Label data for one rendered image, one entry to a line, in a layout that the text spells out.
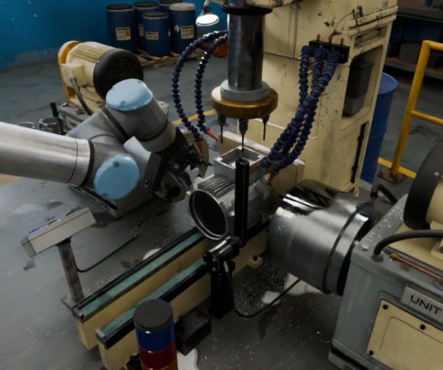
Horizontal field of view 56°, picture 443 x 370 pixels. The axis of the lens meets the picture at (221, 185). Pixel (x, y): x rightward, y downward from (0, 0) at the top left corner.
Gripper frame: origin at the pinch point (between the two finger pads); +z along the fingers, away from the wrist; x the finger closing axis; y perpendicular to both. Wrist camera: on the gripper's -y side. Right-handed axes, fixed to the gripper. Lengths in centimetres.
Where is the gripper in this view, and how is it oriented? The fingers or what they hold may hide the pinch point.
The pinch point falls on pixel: (187, 188)
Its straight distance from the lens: 116.9
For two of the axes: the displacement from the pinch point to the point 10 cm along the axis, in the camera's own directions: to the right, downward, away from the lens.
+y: 5.8, -7.7, 2.7
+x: -7.4, -3.6, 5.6
